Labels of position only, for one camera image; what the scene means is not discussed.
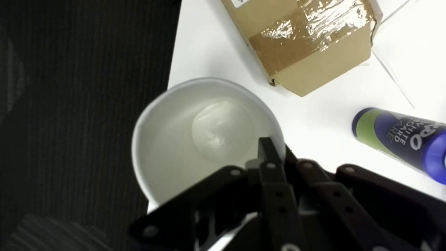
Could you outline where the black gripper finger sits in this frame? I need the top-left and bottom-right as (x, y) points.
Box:
(258, 138), (305, 251)

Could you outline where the white paper coffee cup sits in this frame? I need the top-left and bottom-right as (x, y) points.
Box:
(131, 76), (286, 205)

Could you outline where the blue whiteboard marker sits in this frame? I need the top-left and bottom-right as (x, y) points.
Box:
(351, 107), (446, 178)

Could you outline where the brown cardboard box with tape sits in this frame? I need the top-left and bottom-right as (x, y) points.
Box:
(222, 0), (382, 96)

